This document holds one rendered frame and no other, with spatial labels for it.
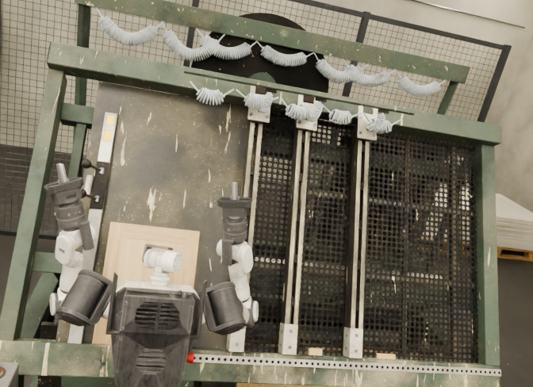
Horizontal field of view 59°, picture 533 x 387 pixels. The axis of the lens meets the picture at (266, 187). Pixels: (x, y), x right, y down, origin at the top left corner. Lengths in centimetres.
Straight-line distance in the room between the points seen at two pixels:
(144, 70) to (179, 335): 120
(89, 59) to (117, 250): 81
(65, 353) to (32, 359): 12
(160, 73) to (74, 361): 122
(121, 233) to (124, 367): 74
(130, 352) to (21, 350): 72
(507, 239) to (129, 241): 544
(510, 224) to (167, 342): 568
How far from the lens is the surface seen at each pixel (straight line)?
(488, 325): 262
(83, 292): 156
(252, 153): 218
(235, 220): 169
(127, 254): 207
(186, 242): 208
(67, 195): 168
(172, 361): 148
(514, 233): 682
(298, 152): 220
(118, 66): 219
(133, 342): 145
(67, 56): 222
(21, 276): 209
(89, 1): 265
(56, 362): 208
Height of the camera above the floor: 220
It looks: 19 degrees down
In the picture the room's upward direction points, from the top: 12 degrees clockwise
